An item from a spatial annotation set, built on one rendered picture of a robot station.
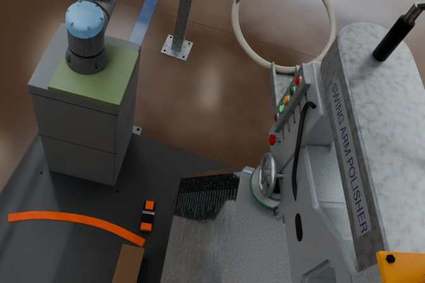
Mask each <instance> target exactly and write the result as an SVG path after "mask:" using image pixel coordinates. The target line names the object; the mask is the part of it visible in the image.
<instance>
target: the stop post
mask: <svg viewBox="0 0 425 283"><path fill-rule="evenodd" d="M193 1H194V0H180V3H179V7H178V13H177V17H176V23H175V30H174V34H173V36H172V35H168V38H167V39H166V42H165V43H164V45H163V48H162V50H161V53H162V54H165V55H168V56H171V57H175V58H177V59H180V60H182V61H186V60H187V57H188V54H189V52H190V50H191V47H192V44H193V43H192V42H189V41H187V40H185V36H186V33H187V28H188V23H189V19H190V14H191V10H192V5H193Z"/></svg>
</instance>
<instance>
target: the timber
mask: <svg viewBox="0 0 425 283"><path fill-rule="evenodd" d="M144 250H145V249H144V248H139V247H136V246H130V245H127V244H123V245H122V248H121V252H120V256H119V259H118V263H117V266H116V270H115V273H114V277H113V281H112V283H137V279H138V276H139V271H140V266H141V263H142V258H143V255H144Z"/></svg>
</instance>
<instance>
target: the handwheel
mask: <svg viewBox="0 0 425 283"><path fill-rule="evenodd" d="M270 163H271V168H269V166H270ZM265 165H266V168H265ZM283 178H284V174H283V173H282V172H276V161H275V158H274V155H273V154H272V153H269V152H268V153H266V154H264V156H263V157H262V160H261V163H260V167H259V189H260V192H261V195H262V196H264V197H269V196H270V195H271V194H272V192H273V190H274V186H275V183H276V179H283ZM265 181H267V182H268V184H269V188H268V190H267V191H266V190H265V188H264V182H265Z"/></svg>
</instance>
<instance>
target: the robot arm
mask: <svg viewBox="0 0 425 283"><path fill-rule="evenodd" d="M239 1H240V0H236V4H237V3H238V2H239ZM116 2H117V0H78V1H77V2H76V3H74V4H72V5H71V6H70V7H69V8H68V10H67V12H66V18H65V23H66V30H67V36H68V48H67V50H66V53H65V59H66V63H67V65H68V66H69V68H70V69H72V70H73V71H74V72H77V73H80V74H83V75H93V74H96V73H99V72H101V71H102V70H104V69H105V68H106V66H107V65H108V63H109V52H108V50H107V48H106V46H105V45H104V34H105V31H106V28H107V25H108V23H109V19H110V17H111V14H112V12H113V9H114V6H115V4H116Z"/></svg>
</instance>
